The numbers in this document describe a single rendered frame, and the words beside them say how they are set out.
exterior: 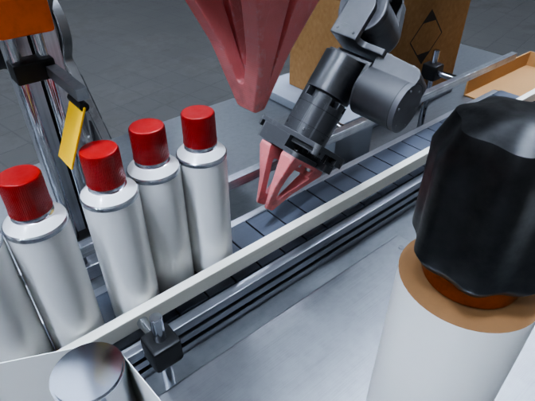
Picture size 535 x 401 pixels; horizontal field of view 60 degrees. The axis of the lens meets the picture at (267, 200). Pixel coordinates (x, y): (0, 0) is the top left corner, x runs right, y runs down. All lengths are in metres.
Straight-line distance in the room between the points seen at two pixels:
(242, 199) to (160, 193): 0.33
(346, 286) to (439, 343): 0.26
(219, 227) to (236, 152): 0.39
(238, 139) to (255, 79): 0.72
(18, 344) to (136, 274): 0.12
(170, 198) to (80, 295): 0.12
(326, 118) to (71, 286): 0.32
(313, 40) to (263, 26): 0.84
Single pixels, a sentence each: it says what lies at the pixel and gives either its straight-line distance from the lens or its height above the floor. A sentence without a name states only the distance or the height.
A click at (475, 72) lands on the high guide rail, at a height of 0.96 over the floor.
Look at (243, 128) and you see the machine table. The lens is 0.97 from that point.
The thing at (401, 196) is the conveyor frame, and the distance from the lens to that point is 0.73.
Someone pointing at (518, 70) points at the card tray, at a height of 0.83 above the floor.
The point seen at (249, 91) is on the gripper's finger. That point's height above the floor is 1.19.
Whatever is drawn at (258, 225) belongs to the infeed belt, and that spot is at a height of 0.88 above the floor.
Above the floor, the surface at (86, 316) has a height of 0.93.
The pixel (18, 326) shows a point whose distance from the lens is 0.47.
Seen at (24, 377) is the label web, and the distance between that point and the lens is 0.31.
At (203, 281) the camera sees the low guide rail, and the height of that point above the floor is 0.91.
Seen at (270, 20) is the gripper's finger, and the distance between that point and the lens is 0.19.
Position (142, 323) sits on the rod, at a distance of 0.49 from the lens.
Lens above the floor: 1.28
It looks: 37 degrees down
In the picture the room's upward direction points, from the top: straight up
